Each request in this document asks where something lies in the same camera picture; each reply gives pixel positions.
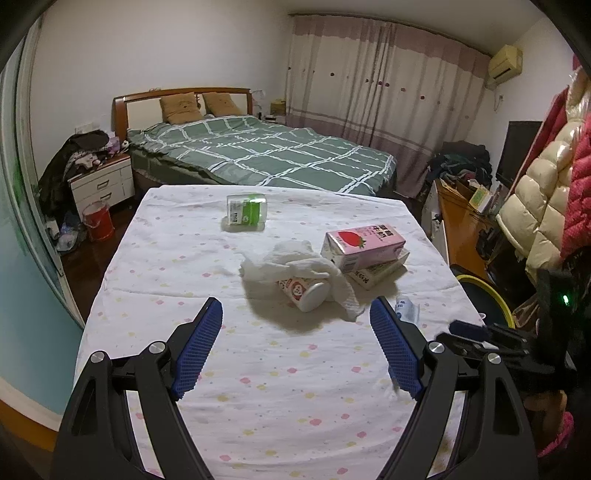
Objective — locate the red jacket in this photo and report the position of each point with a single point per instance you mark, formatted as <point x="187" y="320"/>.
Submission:
<point x="579" y="194"/>

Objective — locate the wooden desk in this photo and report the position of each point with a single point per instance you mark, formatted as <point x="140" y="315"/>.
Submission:
<point x="461" y="230"/>

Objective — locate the brown pillow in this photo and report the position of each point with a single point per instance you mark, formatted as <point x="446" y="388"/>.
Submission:
<point x="180" y="107"/>
<point x="221" y="104"/>

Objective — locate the tissue box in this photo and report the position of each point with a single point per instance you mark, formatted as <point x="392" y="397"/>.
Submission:
<point x="278" y="107"/>

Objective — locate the white bottle with red label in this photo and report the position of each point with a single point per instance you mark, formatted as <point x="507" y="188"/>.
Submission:
<point x="304" y="293"/>

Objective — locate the glass sliding door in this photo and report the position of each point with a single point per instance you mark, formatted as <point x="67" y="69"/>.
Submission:
<point x="27" y="230"/>

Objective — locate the green plaid blanket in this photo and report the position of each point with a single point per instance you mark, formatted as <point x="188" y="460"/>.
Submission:
<point x="258" y="152"/>

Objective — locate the white dotted tablecloth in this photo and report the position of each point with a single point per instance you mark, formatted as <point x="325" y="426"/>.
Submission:
<point x="184" y="258"/>

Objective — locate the white tissue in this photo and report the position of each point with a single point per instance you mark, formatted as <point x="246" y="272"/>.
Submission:
<point x="286" y="263"/>

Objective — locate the beige pink curtain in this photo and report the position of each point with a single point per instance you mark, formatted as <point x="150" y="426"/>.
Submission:
<point x="369" y="92"/>

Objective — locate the wooden bed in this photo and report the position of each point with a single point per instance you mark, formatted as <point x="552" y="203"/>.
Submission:
<point x="143" y="104"/>

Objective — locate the black television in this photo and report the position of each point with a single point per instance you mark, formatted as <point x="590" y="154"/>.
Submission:
<point x="517" y="152"/>

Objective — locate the white nightstand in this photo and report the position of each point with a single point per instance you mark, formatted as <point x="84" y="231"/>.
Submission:
<point x="101" y="184"/>

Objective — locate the wall air conditioner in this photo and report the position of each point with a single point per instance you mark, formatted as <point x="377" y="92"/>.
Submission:
<point x="504" y="64"/>

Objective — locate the green white box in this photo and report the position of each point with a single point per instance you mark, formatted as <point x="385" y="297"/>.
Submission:
<point x="479" y="198"/>

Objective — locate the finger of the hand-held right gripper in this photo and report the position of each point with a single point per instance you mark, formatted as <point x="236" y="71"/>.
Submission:
<point x="480" y="350"/>
<point x="466" y="329"/>

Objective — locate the plastic bags on floor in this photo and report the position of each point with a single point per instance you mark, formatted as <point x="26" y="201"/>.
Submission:
<point x="67" y="235"/>

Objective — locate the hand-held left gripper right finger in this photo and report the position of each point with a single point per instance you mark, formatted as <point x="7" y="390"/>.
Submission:
<point x="397" y="350"/>

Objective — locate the pink milk carton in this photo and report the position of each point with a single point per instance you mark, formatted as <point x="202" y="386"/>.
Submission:
<point x="360" y="242"/>

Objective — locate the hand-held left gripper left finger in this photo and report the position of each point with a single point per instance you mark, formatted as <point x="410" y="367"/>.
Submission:
<point x="198" y="350"/>

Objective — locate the clear box with green label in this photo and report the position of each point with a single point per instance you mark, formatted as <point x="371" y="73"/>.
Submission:
<point x="247" y="210"/>

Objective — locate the pile of dark clothes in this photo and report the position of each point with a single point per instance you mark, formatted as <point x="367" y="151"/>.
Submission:
<point x="461" y="164"/>

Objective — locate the person's right forearm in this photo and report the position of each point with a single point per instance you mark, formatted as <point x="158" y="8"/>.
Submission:
<point x="554" y="429"/>

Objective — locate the red bucket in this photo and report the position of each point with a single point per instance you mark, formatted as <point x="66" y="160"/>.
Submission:
<point x="98" y="221"/>

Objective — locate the white carton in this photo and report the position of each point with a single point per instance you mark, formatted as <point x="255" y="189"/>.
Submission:
<point x="378" y="274"/>

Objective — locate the black bin with yellow rim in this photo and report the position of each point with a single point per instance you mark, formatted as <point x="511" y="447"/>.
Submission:
<point x="480" y="300"/>

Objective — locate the small white bottle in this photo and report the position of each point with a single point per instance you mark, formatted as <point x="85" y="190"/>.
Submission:
<point x="407" y="310"/>

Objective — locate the cream puffy jacket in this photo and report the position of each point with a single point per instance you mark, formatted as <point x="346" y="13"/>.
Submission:
<point x="540" y="198"/>

